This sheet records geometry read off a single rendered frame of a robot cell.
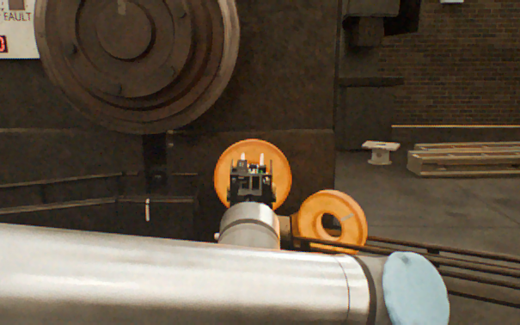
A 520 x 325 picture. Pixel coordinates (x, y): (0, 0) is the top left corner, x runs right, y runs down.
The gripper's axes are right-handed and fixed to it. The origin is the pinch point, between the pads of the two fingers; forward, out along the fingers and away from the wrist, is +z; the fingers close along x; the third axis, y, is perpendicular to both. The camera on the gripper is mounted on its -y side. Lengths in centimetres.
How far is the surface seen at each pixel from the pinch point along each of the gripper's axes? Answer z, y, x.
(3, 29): 39, 18, 65
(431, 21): 627, -95, -268
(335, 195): 1.3, -6.9, -17.3
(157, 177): 25.5, -18.4, 26.8
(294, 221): 3.2, -15.4, -9.2
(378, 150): 320, -165, -124
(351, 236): -3.4, -14.0, -20.5
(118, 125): 19.5, -0.1, 32.9
